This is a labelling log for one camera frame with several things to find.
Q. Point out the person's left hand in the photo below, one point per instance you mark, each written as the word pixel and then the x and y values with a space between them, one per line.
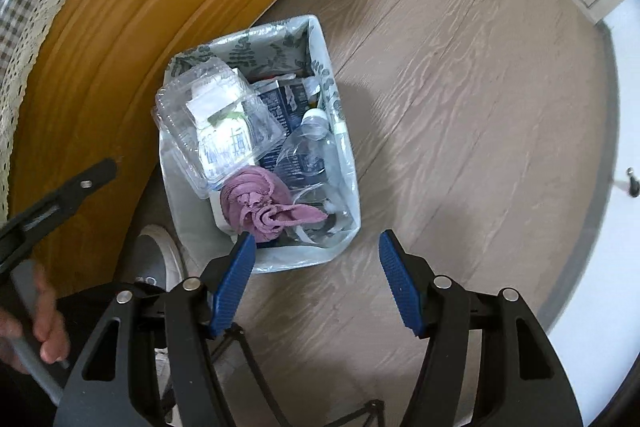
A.
pixel 50 317

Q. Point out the purple cloth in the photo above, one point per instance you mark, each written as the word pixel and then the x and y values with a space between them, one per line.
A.
pixel 250 197

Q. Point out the white tissue pack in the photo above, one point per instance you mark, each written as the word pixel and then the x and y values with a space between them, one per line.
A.
pixel 225 147

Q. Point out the bin with patterned plastic bag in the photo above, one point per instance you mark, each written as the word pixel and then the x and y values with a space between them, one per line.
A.
pixel 190 222

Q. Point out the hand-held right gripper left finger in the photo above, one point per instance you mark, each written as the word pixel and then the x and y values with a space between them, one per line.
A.
pixel 232 287

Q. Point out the clear plastic clamshell container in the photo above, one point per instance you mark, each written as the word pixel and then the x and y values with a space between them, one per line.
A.
pixel 180 117

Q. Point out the white door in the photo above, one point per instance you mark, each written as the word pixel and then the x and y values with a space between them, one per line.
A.
pixel 600 157

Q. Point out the dark blue carton box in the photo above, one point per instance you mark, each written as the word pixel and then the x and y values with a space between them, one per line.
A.
pixel 285 107

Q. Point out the clear plastic bottle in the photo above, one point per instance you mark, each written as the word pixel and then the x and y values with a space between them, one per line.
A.
pixel 310 144

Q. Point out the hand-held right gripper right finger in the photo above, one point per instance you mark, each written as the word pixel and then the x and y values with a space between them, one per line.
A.
pixel 400 287

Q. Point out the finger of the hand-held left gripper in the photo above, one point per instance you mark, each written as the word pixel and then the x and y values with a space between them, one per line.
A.
pixel 90 179

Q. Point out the grey shoe with white sole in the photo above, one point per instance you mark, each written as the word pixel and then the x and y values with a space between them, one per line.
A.
pixel 155 257

